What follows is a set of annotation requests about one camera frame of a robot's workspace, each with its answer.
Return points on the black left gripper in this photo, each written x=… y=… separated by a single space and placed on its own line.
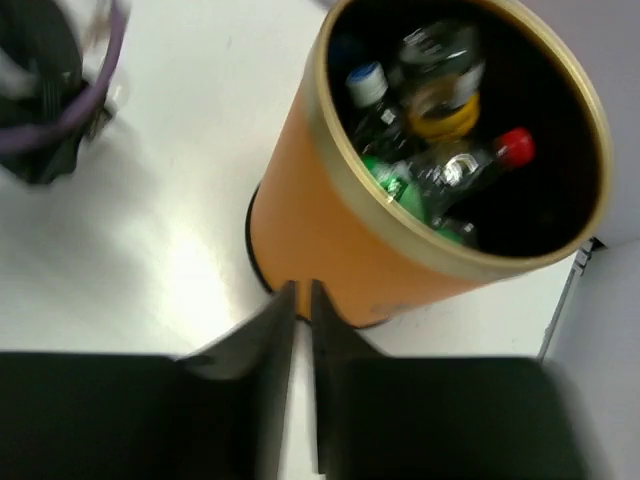
x=41 y=74

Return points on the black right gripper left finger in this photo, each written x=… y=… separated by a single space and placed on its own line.
x=215 y=414

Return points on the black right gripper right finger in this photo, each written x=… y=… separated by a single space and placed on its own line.
x=405 y=417

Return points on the green plastic bottle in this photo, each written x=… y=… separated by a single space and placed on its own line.
x=396 y=180

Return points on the large red label water bottle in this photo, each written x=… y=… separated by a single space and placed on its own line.
x=450 y=172

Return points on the blue label clear bottle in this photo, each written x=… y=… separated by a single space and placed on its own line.
x=380 y=127

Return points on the yellow cap clear bottle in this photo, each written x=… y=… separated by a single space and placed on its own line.
x=437 y=74

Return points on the orange bin with gold rim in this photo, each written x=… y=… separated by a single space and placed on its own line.
x=318 y=214

